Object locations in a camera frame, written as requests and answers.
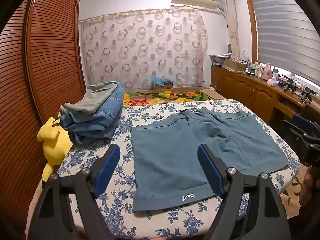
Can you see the folded blue jeans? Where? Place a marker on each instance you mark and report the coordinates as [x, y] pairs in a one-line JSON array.
[[100, 125]]

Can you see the flat open cardboard box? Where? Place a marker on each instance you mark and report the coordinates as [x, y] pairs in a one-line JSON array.
[[233, 65]]

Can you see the black mini tripod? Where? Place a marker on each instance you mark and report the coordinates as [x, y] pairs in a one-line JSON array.
[[307, 95], [289, 83]]

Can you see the yellow plush toy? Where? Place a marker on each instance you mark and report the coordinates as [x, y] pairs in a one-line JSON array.
[[53, 150]]

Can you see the beige tied curtain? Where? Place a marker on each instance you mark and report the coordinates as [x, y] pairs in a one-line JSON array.
[[231, 30]]

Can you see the row of small bottles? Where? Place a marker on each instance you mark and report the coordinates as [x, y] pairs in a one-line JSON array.
[[255, 70]]

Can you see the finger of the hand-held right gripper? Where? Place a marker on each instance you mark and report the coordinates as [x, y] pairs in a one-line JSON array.
[[295, 130], [302, 122]]

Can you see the pink tissue box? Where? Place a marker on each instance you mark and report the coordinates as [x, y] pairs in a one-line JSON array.
[[273, 81]]

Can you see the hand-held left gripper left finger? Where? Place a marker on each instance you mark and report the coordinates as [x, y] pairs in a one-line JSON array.
[[107, 171]]

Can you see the pink bottle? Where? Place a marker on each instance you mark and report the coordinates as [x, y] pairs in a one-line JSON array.
[[267, 71]]

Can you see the sheer curtain with circles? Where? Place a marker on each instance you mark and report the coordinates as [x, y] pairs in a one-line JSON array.
[[140, 50]]

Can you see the wooden louvred wardrobe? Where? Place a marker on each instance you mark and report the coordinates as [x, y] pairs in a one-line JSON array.
[[50, 55]]

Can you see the grey-green folded pants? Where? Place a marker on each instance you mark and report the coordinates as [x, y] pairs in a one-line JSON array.
[[95, 97]]

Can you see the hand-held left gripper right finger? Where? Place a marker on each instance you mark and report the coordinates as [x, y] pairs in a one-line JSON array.
[[210, 172]]

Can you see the blue floral white sheet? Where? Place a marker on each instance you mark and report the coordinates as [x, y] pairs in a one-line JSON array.
[[120, 192]]

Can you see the grey striped window blind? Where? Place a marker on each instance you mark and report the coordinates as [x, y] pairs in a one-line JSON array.
[[280, 35]]

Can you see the long wooden cabinet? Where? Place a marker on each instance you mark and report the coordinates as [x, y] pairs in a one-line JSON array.
[[240, 87]]

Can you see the small cardboard box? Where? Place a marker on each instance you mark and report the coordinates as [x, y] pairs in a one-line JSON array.
[[163, 86]]

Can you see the stack of magazines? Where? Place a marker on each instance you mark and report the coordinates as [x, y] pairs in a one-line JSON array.
[[220, 58]]

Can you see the blue plastic bag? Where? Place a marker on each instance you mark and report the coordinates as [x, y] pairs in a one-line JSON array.
[[158, 80]]

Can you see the teal blue short pants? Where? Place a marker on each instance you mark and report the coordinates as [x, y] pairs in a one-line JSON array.
[[170, 155]]

